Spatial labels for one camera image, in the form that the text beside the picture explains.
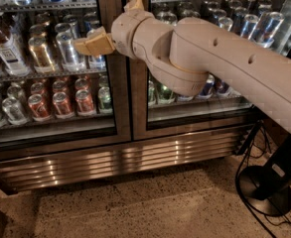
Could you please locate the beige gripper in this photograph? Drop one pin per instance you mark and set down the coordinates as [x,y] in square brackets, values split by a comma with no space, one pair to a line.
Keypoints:
[124,30]

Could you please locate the glass fridge door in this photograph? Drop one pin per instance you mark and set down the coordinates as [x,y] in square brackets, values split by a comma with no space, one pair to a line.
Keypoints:
[139,97]
[41,18]

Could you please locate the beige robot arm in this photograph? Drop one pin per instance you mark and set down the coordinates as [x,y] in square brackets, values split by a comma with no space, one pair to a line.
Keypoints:
[182,57]

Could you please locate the green soda can left door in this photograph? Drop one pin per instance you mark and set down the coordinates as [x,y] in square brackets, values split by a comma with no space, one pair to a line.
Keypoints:
[104,100]

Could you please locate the stainless fridge bottom grille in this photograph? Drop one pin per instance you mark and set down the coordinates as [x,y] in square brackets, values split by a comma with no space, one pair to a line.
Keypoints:
[65,168]

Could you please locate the silver tall can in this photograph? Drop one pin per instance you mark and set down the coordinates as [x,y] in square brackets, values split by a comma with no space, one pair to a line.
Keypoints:
[72,60]

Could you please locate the gold drink can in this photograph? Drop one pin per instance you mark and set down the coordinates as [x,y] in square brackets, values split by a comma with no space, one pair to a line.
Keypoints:
[44,61]

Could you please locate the orange soda can right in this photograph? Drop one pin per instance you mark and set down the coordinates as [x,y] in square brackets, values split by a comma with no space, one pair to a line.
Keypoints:
[84,102]

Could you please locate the orange soda can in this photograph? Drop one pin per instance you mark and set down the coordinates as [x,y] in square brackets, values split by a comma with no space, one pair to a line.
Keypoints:
[84,102]
[39,107]
[62,105]

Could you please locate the green can lower right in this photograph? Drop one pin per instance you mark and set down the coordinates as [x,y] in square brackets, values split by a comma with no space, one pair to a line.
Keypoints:
[165,94]

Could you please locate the orange soda can middle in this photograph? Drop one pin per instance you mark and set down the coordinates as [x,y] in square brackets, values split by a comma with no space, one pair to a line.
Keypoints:
[62,105]

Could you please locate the brown tea bottle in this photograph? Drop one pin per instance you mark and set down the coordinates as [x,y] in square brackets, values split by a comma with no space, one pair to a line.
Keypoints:
[11,54]

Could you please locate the orange soda can left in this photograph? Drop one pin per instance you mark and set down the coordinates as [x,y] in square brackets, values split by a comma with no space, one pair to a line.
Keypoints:
[39,107]

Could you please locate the silver can lower left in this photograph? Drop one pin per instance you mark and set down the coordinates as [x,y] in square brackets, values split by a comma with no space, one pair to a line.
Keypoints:
[15,111]

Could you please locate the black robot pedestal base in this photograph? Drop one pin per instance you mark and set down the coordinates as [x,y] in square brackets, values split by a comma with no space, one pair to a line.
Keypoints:
[267,188]

